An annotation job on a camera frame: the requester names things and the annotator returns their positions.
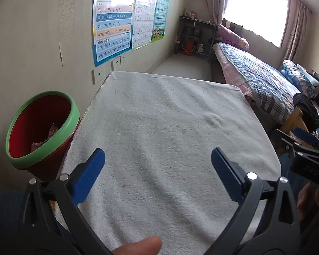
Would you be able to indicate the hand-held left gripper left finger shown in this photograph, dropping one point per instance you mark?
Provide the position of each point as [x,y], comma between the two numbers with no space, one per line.
[91,175]

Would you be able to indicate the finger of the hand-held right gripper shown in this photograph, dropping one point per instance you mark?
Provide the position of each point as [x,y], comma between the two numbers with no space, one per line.
[305,136]
[284,140]

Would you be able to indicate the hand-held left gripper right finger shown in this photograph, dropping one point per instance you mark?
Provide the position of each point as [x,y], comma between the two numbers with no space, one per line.
[226,172]

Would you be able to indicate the red bin with green rim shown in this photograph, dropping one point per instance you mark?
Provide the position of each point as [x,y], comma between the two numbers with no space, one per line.
[29,127]

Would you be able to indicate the person's right hand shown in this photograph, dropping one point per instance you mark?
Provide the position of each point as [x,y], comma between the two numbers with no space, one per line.
[305,199]

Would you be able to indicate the person's left hand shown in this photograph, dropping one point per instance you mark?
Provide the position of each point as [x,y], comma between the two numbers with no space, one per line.
[138,247]

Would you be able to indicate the wooden chair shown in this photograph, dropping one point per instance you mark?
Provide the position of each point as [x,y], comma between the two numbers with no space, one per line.
[292,122]

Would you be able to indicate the dark clothing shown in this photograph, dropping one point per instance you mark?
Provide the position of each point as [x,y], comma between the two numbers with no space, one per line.
[307,109]

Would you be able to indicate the blue patterned pillow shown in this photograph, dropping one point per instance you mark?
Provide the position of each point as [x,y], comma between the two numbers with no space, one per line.
[297,75]

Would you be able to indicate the bed with plaid quilt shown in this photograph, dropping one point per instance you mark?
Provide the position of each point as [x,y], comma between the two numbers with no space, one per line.
[257,77]

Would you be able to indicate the white table cloth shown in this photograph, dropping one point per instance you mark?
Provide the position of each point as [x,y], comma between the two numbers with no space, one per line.
[162,138]

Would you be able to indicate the pink bed sheet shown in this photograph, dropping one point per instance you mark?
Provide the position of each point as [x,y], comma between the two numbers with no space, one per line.
[231,71]

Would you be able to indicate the blue fabric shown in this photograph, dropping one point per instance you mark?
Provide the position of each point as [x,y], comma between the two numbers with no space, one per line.
[9,209]

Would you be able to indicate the purple pillow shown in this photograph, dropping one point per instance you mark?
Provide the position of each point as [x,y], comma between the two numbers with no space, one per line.
[232,35]

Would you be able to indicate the red bucket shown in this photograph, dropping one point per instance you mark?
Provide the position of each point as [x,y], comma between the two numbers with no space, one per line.
[188,47]

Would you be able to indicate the bright window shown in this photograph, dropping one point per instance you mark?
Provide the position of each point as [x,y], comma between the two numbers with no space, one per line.
[257,8]

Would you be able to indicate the dark metal shelf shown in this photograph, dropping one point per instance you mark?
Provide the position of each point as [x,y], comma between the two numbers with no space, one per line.
[202,26]

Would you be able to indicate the white blank wall plate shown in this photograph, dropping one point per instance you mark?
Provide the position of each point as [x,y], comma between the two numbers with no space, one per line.
[98,75]

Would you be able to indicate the white wall socket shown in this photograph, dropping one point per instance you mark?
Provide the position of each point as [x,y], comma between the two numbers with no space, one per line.
[116,64]
[124,59]

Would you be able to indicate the blue chart wall poster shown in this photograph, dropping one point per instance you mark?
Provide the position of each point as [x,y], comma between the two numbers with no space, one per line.
[113,24]

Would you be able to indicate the white chart wall poster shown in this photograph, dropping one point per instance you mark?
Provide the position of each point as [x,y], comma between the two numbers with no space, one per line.
[143,16]

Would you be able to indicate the green wall poster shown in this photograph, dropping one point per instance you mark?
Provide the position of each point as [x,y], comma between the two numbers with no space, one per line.
[160,16]

